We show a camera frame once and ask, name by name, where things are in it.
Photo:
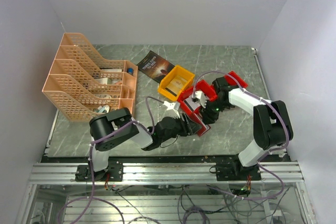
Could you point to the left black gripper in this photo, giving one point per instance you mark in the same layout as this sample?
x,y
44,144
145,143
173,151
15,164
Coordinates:
x,y
184,132

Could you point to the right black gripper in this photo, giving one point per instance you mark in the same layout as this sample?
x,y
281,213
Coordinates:
x,y
207,116

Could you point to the red leather card holder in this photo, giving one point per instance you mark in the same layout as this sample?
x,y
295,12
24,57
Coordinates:
x,y
202,129

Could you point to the red bin with cards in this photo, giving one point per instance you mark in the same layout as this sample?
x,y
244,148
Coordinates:
x,y
203,86

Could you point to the red bin with dark item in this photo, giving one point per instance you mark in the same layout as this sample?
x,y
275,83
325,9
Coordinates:
x,y
232,76

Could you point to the yellow plastic bin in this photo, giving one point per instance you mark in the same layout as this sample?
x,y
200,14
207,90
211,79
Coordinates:
x,y
176,71

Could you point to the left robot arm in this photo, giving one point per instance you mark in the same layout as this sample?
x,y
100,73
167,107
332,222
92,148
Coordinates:
x,y
111,129

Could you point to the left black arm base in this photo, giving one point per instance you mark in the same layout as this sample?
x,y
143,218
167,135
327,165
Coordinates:
x,y
113,173

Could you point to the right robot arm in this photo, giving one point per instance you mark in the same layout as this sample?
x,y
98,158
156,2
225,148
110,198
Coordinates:
x,y
272,128

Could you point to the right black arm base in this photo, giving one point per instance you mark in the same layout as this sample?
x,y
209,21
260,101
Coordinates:
x,y
235,172

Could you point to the white cards in red bin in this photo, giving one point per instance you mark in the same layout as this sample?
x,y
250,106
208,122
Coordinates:
x,y
191,105

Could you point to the gold cards in yellow bin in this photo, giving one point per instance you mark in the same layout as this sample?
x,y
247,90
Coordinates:
x,y
176,85

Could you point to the dark paperback book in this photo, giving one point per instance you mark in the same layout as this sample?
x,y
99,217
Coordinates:
x,y
154,66

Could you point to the blue bottle cap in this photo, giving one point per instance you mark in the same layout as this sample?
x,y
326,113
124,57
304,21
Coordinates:
x,y
130,70

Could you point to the pink mesh file organizer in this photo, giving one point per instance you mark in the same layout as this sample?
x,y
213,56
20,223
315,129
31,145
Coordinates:
x,y
82,83

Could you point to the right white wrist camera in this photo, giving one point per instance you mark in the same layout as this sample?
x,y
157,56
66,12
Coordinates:
x,y
200,97

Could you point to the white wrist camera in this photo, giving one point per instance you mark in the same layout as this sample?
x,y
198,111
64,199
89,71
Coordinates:
x,y
172,109
200,97

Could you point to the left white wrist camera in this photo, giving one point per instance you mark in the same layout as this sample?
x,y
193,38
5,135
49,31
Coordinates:
x,y
172,109

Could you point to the aluminium mounting rail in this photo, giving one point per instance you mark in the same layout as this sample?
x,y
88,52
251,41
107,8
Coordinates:
x,y
158,173

